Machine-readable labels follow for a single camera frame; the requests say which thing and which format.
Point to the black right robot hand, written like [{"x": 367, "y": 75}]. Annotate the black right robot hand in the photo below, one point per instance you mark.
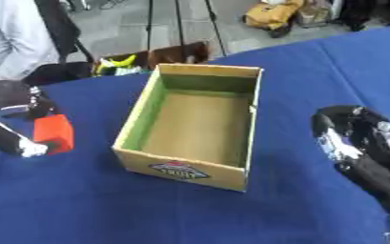
[{"x": 365, "y": 158}]

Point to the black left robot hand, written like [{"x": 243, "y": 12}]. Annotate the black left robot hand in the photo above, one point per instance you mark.
[{"x": 6, "y": 95}]

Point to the orange rectangular block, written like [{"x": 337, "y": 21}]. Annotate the orange rectangular block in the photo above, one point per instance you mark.
[{"x": 54, "y": 132}]

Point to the brown cardboard box with toys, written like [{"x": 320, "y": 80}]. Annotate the brown cardboard box with toys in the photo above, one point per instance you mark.
[{"x": 153, "y": 58}]

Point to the tan cardboard box green inside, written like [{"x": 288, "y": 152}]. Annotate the tan cardboard box green inside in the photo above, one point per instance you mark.
[{"x": 195, "y": 127}]

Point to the person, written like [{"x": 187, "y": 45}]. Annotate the person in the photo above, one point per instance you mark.
[{"x": 11, "y": 38}]

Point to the black bag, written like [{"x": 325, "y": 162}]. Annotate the black bag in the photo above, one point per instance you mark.
[{"x": 370, "y": 12}]

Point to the yellow bag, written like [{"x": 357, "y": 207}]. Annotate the yellow bag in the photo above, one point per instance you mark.
[{"x": 271, "y": 14}]

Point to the black tripod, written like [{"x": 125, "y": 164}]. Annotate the black tripod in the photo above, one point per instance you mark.
[{"x": 181, "y": 25}]

